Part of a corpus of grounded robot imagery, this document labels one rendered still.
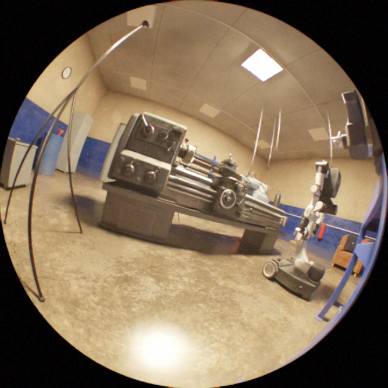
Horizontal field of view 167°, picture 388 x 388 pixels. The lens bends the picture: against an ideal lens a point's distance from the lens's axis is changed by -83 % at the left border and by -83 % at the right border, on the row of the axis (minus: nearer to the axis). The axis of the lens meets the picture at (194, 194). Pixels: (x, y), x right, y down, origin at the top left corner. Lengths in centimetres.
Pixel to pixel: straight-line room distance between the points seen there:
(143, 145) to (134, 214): 72
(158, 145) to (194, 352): 160
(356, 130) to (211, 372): 96
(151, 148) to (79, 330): 149
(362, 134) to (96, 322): 113
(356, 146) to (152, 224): 155
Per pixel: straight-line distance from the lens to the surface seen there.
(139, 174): 127
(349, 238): 445
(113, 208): 145
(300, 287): 155
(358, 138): 49
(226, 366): 76
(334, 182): 167
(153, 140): 144
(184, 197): 150
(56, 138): 349
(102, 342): 68
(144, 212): 141
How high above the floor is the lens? 65
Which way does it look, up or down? 1 degrees down
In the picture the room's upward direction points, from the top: 18 degrees clockwise
